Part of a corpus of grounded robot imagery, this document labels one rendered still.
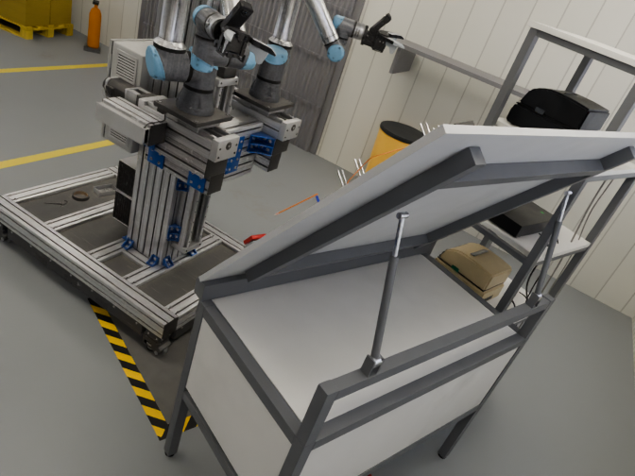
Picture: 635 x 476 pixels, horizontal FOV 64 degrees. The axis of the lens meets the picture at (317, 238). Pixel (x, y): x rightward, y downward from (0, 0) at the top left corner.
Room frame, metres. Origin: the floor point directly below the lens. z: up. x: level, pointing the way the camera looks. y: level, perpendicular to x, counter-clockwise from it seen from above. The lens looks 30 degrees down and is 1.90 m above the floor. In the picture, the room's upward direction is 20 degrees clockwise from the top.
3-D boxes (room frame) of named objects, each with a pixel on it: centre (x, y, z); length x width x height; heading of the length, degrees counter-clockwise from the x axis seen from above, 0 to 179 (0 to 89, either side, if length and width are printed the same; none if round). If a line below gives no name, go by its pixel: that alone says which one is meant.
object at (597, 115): (2.25, -0.76, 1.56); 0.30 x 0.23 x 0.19; 49
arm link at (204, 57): (1.67, 0.54, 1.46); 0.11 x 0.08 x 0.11; 134
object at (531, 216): (2.28, -0.79, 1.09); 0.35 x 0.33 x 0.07; 138
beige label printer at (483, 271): (2.24, -0.76, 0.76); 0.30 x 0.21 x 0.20; 51
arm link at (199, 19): (1.66, 0.55, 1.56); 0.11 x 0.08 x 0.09; 44
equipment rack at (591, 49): (2.28, -0.87, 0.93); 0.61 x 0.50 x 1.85; 138
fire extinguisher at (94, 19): (5.67, 3.15, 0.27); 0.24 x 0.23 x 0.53; 70
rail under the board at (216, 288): (1.73, -0.09, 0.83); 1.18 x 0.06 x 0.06; 138
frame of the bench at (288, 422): (1.52, -0.32, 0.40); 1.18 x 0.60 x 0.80; 138
